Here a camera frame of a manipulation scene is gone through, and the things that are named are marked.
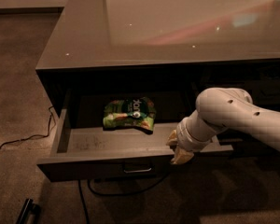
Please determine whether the dark grey drawer cabinet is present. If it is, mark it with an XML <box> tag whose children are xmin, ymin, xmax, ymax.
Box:
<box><xmin>36</xmin><ymin>0</ymin><xmax>280</xmax><ymax>124</ymax></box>

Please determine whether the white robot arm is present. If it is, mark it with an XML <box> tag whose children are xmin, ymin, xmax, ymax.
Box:
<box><xmin>167</xmin><ymin>88</ymin><xmax>280</xmax><ymax>165</ymax></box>

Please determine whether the thin black floor cable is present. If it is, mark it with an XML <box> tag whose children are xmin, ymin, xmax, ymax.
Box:
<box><xmin>0</xmin><ymin>105</ymin><xmax>56</xmax><ymax>157</ymax></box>

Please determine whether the black metal bar object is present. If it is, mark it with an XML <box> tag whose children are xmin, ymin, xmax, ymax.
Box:
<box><xmin>16</xmin><ymin>198</ymin><xmax>41</xmax><ymax>224</ymax></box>

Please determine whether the green snack bag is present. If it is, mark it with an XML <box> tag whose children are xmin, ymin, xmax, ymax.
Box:
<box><xmin>103</xmin><ymin>97</ymin><xmax>156</xmax><ymax>133</ymax></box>

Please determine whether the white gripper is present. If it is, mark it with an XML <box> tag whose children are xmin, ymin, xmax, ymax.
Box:
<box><xmin>166</xmin><ymin>118</ymin><xmax>212</xmax><ymax>165</ymax></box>

